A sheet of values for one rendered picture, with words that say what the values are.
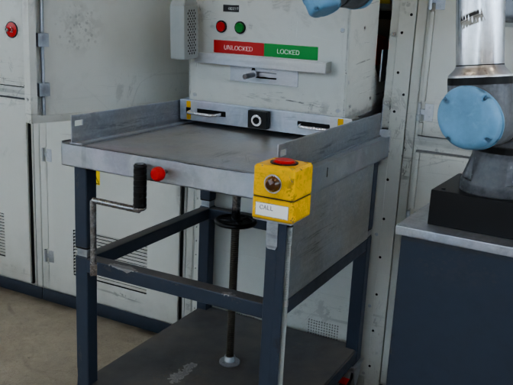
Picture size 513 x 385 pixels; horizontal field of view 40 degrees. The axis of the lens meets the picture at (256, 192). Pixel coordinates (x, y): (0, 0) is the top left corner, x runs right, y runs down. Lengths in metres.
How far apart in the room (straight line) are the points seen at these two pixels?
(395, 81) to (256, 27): 0.42
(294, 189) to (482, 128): 0.35
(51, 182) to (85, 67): 0.80
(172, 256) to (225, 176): 1.01
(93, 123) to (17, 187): 1.13
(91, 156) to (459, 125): 0.87
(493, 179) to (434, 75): 0.62
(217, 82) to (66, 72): 0.42
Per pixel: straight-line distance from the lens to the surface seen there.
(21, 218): 2.93
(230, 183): 1.53
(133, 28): 2.18
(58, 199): 2.78
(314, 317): 2.32
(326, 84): 1.90
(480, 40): 1.34
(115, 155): 1.69
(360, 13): 1.93
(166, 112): 2.08
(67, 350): 2.58
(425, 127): 2.04
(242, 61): 1.96
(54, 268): 2.88
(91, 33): 2.09
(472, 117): 1.32
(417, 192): 2.07
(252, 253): 2.35
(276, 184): 1.21
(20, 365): 2.51
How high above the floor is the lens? 1.15
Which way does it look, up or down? 14 degrees down
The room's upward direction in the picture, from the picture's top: 3 degrees clockwise
